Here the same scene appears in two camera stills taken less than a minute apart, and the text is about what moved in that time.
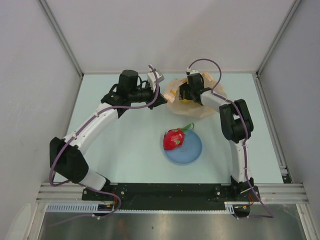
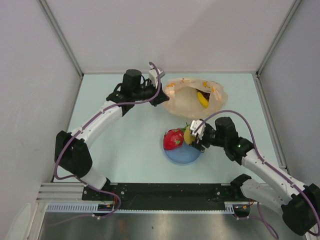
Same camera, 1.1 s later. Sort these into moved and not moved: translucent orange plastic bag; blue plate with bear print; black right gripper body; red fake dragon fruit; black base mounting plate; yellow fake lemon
Moved: yellow fake lemon; black right gripper body
Not moved: translucent orange plastic bag; red fake dragon fruit; blue plate with bear print; black base mounting plate
